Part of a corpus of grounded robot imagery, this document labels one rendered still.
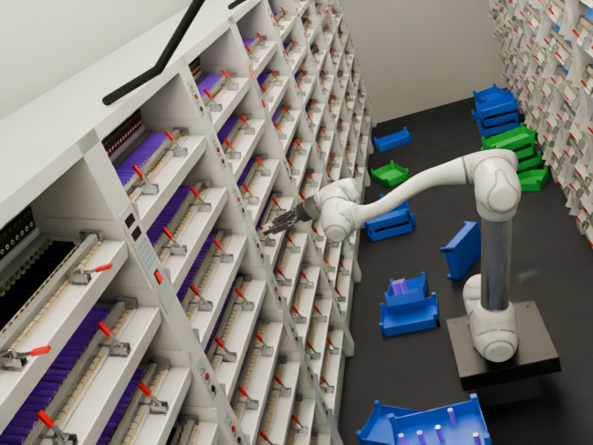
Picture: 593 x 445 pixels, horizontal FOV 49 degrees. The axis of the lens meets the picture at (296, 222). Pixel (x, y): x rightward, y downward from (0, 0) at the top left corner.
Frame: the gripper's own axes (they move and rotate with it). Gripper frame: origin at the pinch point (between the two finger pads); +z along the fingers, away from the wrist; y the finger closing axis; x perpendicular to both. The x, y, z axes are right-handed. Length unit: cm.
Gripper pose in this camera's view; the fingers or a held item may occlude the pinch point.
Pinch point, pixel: (265, 230)
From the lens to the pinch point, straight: 255.3
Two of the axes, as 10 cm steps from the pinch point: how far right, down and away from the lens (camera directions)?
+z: -8.5, 4.0, 3.5
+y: 1.4, -4.6, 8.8
